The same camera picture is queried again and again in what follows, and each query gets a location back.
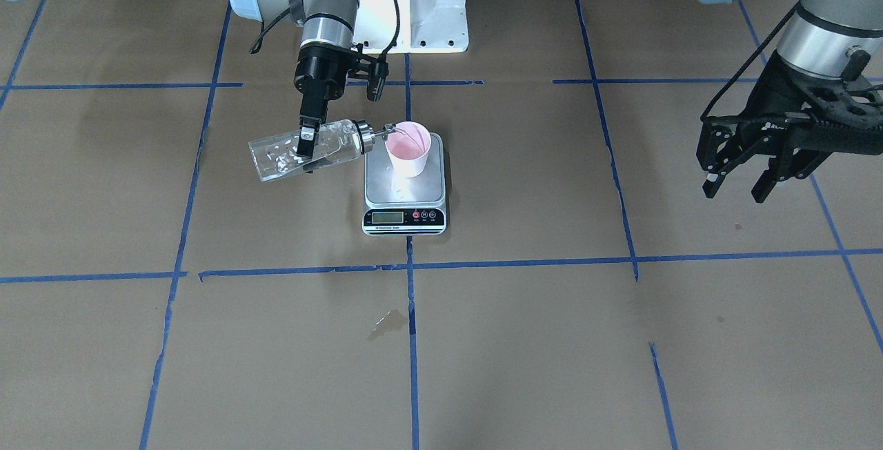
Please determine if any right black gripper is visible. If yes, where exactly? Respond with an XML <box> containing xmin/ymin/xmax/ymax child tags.
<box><xmin>294</xmin><ymin>42</ymin><xmax>356</xmax><ymax>159</ymax></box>

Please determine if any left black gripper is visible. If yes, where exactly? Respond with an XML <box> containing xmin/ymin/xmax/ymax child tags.
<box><xmin>696</xmin><ymin>52</ymin><xmax>881</xmax><ymax>204</ymax></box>

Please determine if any glass sauce bottle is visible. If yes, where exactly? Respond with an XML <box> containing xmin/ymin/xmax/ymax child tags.
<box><xmin>248</xmin><ymin>117</ymin><xmax>397</xmax><ymax>183</ymax></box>

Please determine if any pink cup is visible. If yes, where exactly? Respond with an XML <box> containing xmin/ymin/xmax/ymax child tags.
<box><xmin>385</xmin><ymin>121</ymin><xmax>432</xmax><ymax>177</ymax></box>

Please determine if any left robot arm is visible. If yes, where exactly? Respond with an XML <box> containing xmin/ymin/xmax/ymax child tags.
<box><xmin>696</xmin><ymin>0</ymin><xmax>882</xmax><ymax>204</ymax></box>

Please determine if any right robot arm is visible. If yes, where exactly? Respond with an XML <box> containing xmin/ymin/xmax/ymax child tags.
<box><xmin>229</xmin><ymin>0</ymin><xmax>360</xmax><ymax>159</ymax></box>

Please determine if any digital kitchen scale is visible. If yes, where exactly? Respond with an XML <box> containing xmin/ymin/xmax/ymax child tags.
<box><xmin>362</xmin><ymin>133</ymin><xmax>448</xmax><ymax>235</ymax></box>

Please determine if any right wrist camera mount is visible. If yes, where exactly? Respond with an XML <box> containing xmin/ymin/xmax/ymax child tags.
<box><xmin>347</xmin><ymin>42</ymin><xmax>389</xmax><ymax>103</ymax></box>

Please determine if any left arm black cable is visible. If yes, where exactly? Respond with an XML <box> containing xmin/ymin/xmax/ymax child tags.
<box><xmin>700</xmin><ymin>1</ymin><xmax>804</xmax><ymax>123</ymax></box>

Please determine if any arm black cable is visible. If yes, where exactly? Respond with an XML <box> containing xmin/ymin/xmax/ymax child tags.
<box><xmin>700</xmin><ymin>1</ymin><xmax>804</xmax><ymax>123</ymax></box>
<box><xmin>248</xmin><ymin>0</ymin><xmax>402</xmax><ymax>57</ymax></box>

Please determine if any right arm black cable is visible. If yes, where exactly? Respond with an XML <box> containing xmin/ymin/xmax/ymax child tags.
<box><xmin>248</xmin><ymin>0</ymin><xmax>402</xmax><ymax>57</ymax></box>

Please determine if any white mounting post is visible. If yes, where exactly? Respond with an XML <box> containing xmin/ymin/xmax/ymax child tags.
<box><xmin>353</xmin><ymin>0</ymin><xmax>470</xmax><ymax>55</ymax></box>

